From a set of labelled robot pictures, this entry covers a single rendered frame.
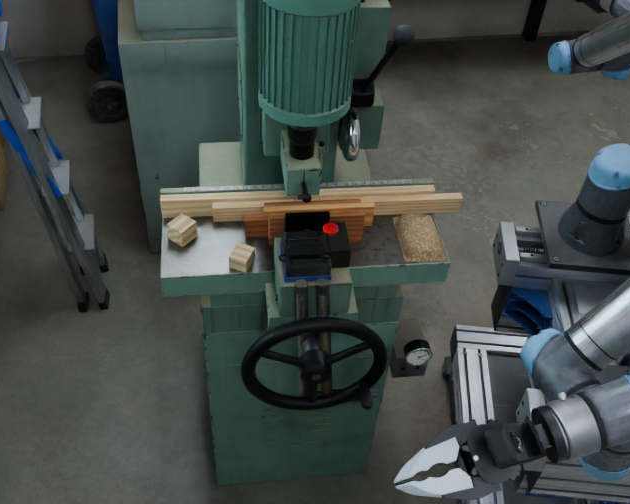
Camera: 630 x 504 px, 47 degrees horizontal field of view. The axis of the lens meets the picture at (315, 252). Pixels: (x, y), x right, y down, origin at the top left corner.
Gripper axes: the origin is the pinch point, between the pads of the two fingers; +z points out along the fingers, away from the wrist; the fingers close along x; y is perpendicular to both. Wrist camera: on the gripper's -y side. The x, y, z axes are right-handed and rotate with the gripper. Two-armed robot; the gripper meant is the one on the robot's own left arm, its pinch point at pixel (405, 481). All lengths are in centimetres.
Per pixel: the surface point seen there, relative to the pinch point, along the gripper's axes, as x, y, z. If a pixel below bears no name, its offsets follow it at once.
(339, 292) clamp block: 37, 41, -3
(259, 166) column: 78, 60, 4
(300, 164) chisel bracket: 63, 37, -3
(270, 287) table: 44, 48, 10
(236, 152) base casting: 91, 76, 8
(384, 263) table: 42, 50, -14
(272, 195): 64, 49, 4
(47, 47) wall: 249, 205, 84
